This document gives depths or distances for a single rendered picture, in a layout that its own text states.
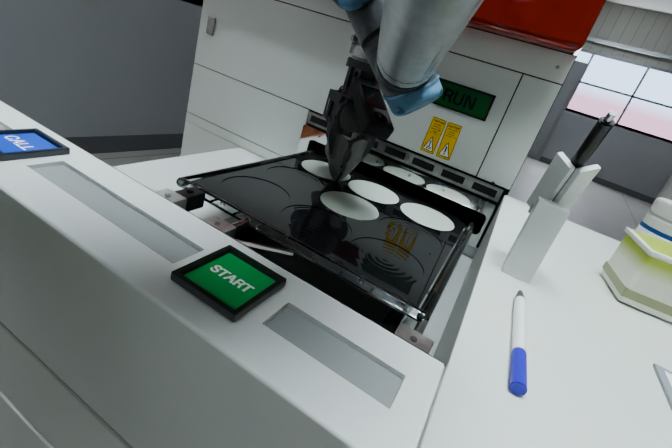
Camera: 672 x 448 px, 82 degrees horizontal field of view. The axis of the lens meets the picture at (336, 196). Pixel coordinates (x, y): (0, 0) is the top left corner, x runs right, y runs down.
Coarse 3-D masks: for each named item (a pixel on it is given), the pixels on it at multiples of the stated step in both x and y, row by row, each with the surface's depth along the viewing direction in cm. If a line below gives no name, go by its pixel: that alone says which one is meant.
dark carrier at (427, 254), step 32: (288, 160) 74; (320, 160) 80; (224, 192) 53; (256, 192) 56; (288, 192) 60; (320, 192) 63; (352, 192) 68; (288, 224) 50; (320, 224) 53; (352, 224) 56; (384, 224) 59; (416, 224) 63; (352, 256) 48; (384, 256) 50; (416, 256) 52; (384, 288) 43; (416, 288) 45
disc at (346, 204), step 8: (328, 192) 65; (336, 192) 66; (344, 192) 67; (328, 200) 61; (336, 200) 62; (344, 200) 63; (352, 200) 64; (360, 200) 66; (336, 208) 59; (344, 208) 60; (352, 208) 61; (360, 208) 62; (368, 208) 63; (352, 216) 58; (360, 216) 59; (368, 216) 60; (376, 216) 61
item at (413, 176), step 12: (312, 132) 86; (324, 132) 85; (300, 144) 88; (324, 144) 85; (372, 156) 81; (384, 156) 81; (384, 168) 80; (396, 168) 79; (408, 168) 78; (408, 180) 78; (420, 180) 77; (432, 180) 76; (444, 192) 75; (456, 192) 74; (468, 192) 74; (468, 204) 74; (480, 204) 73; (492, 204) 72
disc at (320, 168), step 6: (306, 162) 76; (312, 162) 77; (318, 162) 78; (324, 162) 79; (306, 168) 72; (312, 168) 73; (318, 168) 74; (324, 168) 76; (318, 174) 71; (324, 174) 72; (330, 174) 73; (348, 174) 76; (342, 180) 72
